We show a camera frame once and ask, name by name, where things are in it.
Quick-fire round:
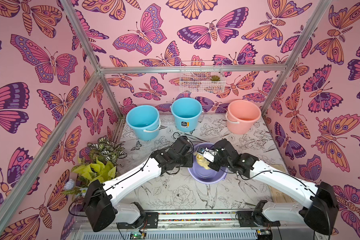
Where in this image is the yellow cleaning cloth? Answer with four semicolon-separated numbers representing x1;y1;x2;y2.
196;153;211;170

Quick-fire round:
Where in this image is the purple plastic bucket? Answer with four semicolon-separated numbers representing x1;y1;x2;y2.
188;143;228;185

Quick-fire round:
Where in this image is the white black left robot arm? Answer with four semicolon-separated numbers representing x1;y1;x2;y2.
83;136;194;232

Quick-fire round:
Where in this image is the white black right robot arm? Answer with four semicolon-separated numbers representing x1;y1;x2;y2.
196;139;339;236

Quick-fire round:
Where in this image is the middle light blue bucket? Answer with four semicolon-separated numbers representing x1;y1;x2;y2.
171;98;203;132

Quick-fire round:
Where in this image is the light blue bucket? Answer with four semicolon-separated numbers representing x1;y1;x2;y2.
171;98;203;132
126;105;161;141

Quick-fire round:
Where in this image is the pink plastic bucket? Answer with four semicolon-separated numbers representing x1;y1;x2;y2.
225;100;262;135

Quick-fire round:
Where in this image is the left light blue bucket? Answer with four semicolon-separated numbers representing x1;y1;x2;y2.
126;105;161;141

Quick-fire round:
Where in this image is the beige work glove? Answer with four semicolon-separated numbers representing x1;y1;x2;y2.
269;164;295;203

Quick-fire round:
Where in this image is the small green succulent plant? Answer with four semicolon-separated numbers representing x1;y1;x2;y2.
210;75;221;82

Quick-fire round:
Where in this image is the potted green leafy plant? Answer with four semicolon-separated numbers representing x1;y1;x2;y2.
63;136;127;197

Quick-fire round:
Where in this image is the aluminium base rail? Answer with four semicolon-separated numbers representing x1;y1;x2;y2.
68;209;322;240

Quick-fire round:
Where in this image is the white wire wall basket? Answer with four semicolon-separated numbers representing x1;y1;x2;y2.
178;65;226;95

